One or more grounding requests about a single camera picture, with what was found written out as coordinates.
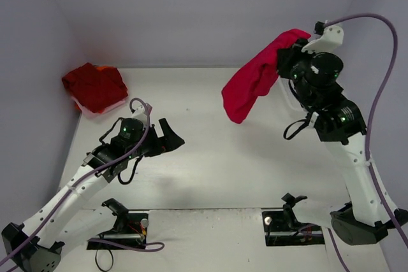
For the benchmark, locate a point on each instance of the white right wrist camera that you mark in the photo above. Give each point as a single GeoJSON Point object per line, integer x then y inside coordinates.
{"type": "Point", "coordinates": [329, 38]}

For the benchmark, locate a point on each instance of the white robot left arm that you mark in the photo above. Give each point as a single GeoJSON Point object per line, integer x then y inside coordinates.
{"type": "Point", "coordinates": [40, 242]}

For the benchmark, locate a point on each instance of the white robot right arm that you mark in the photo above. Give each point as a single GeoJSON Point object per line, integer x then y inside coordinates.
{"type": "Point", "coordinates": [339, 124]}

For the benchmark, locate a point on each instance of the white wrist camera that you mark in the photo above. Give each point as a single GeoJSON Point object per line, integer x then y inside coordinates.
{"type": "Point", "coordinates": [329, 38]}
{"type": "Point", "coordinates": [139, 117]}

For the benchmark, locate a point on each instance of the magenta t shirt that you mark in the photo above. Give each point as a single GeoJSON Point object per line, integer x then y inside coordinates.
{"type": "Point", "coordinates": [256, 78]}

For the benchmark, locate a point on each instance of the pink folded t shirt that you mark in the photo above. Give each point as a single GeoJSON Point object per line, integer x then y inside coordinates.
{"type": "Point", "coordinates": [89, 114]}

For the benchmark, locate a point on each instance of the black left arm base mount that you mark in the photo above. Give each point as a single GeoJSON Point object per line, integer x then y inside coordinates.
{"type": "Point", "coordinates": [128, 230]}

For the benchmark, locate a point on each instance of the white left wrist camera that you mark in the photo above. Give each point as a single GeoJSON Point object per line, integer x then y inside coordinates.
{"type": "Point", "coordinates": [139, 117]}

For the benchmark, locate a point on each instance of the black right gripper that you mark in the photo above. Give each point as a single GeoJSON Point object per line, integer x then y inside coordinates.
{"type": "Point", "coordinates": [285, 62]}

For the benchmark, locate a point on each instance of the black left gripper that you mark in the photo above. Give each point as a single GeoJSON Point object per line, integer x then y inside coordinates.
{"type": "Point", "coordinates": [156, 144]}

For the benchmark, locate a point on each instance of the dark red folded t shirt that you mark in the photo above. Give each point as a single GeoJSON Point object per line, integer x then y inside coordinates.
{"type": "Point", "coordinates": [95, 87]}

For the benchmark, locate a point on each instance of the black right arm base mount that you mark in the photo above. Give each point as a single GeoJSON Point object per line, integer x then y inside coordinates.
{"type": "Point", "coordinates": [282, 229]}

